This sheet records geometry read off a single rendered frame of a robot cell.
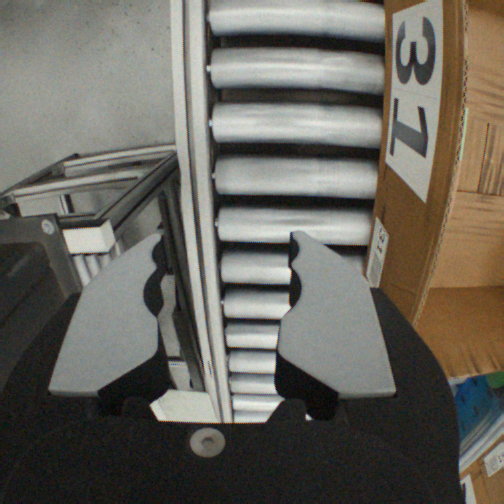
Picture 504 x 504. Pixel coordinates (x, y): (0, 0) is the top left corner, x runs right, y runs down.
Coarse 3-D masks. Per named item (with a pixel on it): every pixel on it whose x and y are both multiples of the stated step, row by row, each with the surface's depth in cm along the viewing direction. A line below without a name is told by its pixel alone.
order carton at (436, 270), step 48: (384, 0) 25; (480, 0) 20; (480, 48) 25; (384, 96) 30; (480, 96) 27; (384, 144) 32; (480, 144) 31; (384, 192) 33; (432, 192) 21; (480, 192) 34; (432, 240) 21; (480, 240) 37; (384, 288) 32; (432, 288) 41; (480, 288) 40; (432, 336) 33; (480, 336) 32
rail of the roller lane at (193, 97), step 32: (192, 0) 27; (192, 32) 29; (192, 64) 31; (192, 96) 33; (192, 128) 36; (192, 160) 38; (192, 192) 39; (192, 224) 41; (192, 256) 43; (192, 288) 46; (224, 288) 51; (224, 320) 52; (224, 352) 52; (224, 384) 56; (224, 416) 62
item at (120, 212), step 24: (168, 144) 94; (48, 168) 94; (72, 168) 99; (120, 168) 73; (144, 168) 69; (168, 168) 69; (24, 192) 74; (48, 192) 73; (72, 192) 73; (144, 192) 56; (72, 216) 47; (96, 216) 45; (120, 216) 47; (168, 216) 76; (120, 240) 47; (168, 240) 78; (192, 312) 88; (192, 336) 93; (168, 360) 143
